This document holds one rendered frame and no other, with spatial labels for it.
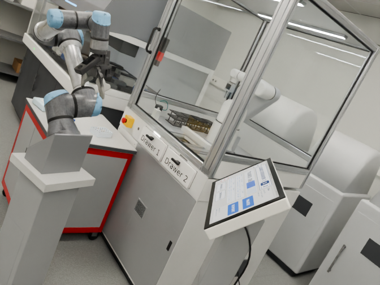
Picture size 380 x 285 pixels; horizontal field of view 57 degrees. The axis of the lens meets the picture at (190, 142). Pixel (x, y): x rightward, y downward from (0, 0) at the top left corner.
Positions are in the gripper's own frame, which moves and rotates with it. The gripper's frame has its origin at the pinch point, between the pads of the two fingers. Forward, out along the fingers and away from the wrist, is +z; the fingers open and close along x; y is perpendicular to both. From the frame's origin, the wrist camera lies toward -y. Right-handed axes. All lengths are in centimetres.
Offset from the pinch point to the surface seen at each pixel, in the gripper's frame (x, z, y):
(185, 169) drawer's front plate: -27, 40, 48
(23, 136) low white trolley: 84, 60, 16
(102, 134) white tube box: 39, 45, 43
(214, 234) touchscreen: -78, 26, -4
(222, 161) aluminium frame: -45, 28, 52
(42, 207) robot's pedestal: -2, 51, -23
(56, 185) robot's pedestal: -7.0, 37.2, -19.8
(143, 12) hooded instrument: 78, -27, 107
